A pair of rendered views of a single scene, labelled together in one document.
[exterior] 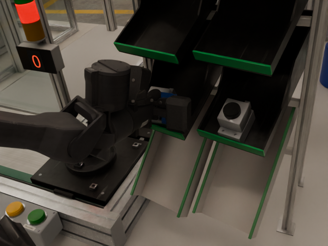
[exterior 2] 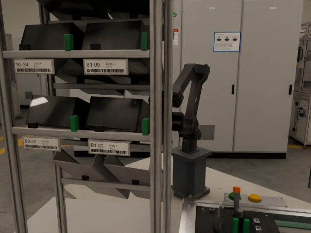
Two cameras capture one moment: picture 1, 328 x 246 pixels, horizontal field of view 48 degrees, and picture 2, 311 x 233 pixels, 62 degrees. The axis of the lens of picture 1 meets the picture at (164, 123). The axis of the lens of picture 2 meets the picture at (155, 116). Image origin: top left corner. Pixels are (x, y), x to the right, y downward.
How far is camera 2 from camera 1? 1.36 m
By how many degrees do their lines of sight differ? 129
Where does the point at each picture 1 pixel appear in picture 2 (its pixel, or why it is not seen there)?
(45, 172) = (264, 217)
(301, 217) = not seen: outside the picture
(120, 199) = (189, 214)
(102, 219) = (191, 200)
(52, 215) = (226, 199)
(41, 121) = (175, 85)
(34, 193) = (256, 208)
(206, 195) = (123, 193)
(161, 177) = not seen: hidden behind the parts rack
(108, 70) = not seen: hidden behind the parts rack
